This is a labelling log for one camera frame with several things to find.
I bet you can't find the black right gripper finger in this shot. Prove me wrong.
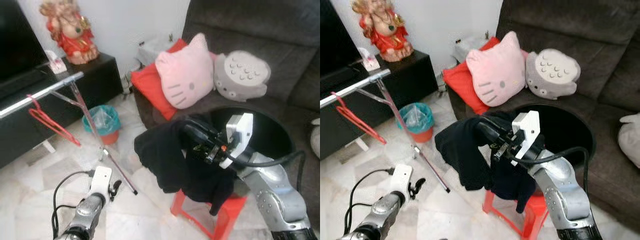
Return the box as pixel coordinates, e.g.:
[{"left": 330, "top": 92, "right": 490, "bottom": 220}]
[
  {"left": 475, "top": 121, "right": 511, "bottom": 146},
  {"left": 182, "top": 122, "right": 221, "bottom": 147}
]

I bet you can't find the teal plastic bin liner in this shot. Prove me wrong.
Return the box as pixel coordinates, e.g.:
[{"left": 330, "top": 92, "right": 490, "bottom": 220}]
[
  {"left": 82, "top": 105, "right": 122, "bottom": 136},
  {"left": 398, "top": 102, "right": 435, "bottom": 133}
]

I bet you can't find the red cushion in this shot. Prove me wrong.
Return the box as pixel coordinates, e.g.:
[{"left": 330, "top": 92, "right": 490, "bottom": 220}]
[
  {"left": 442, "top": 36, "right": 501, "bottom": 116},
  {"left": 131, "top": 39, "right": 188, "bottom": 121}
]

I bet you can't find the pink cat face pillow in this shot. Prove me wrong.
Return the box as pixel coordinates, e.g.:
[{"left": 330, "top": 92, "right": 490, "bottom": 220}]
[
  {"left": 466, "top": 31, "right": 528, "bottom": 107},
  {"left": 155, "top": 32, "right": 216, "bottom": 110}
]

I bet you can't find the white cushion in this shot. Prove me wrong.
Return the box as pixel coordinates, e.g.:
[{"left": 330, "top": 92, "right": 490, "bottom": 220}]
[
  {"left": 617, "top": 112, "right": 640, "bottom": 168},
  {"left": 310, "top": 117, "right": 321, "bottom": 158}
]

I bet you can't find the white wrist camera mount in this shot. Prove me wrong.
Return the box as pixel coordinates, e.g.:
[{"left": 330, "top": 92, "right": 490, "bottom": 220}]
[
  {"left": 389, "top": 164, "right": 414, "bottom": 201},
  {"left": 225, "top": 112, "right": 254, "bottom": 169},
  {"left": 511, "top": 111, "right": 541, "bottom": 161},
  {"left": 90, "top": 166, "right": 113, "bottom": 203}
]

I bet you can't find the red laughing Buddha statue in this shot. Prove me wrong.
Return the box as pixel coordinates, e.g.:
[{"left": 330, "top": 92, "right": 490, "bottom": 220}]
[
  {"left": 351, "top": 0, "right": 415, "bottom": 63},
  {"left": 39, "top": 0, "right": 99, "bottom": 65}
]

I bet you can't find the silver metal clothes rack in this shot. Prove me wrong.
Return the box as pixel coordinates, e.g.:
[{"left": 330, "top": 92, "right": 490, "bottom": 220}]
[
  {"left": 320, "top": 68, "right": 451, "bottom": 193},
  {"left": 0, "top": 71, "right": 138, "bottom": 196}
]

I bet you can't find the black laundry basket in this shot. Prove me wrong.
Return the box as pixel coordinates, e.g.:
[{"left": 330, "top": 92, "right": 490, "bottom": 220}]
[
  {"left": 520, "top": 103, "right": 597, "bottom": 156},
  {"left": 207, "top": 106, "right": 296, "bottom": 166}
]

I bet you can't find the black TV console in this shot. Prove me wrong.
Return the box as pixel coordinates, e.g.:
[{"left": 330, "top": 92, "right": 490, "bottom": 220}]
[
  {"left": 320, "top": 49, "right": 440, "bottom": 161},
  {"left": 0, "top": 52, "right": 123, "bottom": 168}
]

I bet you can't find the small white pink box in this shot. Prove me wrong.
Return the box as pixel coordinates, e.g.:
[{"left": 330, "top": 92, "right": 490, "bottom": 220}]
[
  {"left": 44, "top": 50, "right": 68, "bottom": 75},
  {"left": 357, "top": 47, "right": 381, "bottom": 72}
]

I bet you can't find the dark brown sofa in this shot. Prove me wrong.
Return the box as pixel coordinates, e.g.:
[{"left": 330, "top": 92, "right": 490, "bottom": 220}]
[
  {"left": 445, "top": 0, "right": 640, "bottom": 233},
  {"left": 132, "top": 0, "right": 321, "bottom": 231}
]

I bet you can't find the red plastic clothes hanger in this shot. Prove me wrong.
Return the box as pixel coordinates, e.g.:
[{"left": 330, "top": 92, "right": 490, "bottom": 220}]
[
  {"left": 27, "top": 95, "right": 82, "bottom": 147},
  {"left": 337, "top": 91, "right": 387, "bottom": 145}
]

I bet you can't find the black flat television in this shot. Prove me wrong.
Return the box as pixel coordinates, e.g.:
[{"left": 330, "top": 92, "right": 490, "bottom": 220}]
[
  {"left": 0, "top": 0, "right": 51, "bottom": 83},
  {"left": 320, "top": 0, "right": 358, "bottom": 81}
]

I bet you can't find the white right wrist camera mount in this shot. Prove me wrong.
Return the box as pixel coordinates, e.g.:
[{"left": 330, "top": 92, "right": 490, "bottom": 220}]
[
  {"left": 511, "top": 111, "right": 541, "bottom": 161},
  {"left": 225, "top": 112, "right": 254, "bottom": 169}
]

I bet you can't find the orange waste bin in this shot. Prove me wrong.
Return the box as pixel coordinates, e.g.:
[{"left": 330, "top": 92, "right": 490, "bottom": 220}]
[
  {"left": 412, "top": 127, "right": 435, "bottom": 143},
  {"left": 97, "top": 129, "right": 121, "bottom": 146}
]

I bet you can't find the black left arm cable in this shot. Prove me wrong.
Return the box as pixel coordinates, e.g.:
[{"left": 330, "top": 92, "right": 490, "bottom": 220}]
[
  {"left": 51, "top": 170, "right": 96, "bottom": 238},
  {"left": 343, "top": 168, "right": 396, "bottom": 236}
]

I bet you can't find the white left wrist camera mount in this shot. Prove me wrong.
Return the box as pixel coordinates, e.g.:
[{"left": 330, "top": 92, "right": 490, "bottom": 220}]
[
  {"left": 389, "top": 164, "right": 414, "bottom": 201},
  {"left": 90, "top": 166, "right": 113, "bottom": 203}
]

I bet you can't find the grey round plush pillow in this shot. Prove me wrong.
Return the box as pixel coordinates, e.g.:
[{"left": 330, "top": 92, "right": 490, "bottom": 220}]
[
  {"left": 525, "top": 48, "right": 582, "bottom": 100},
  {"left": 214, "top": 50, "right": 272, "bottom": 102}
]

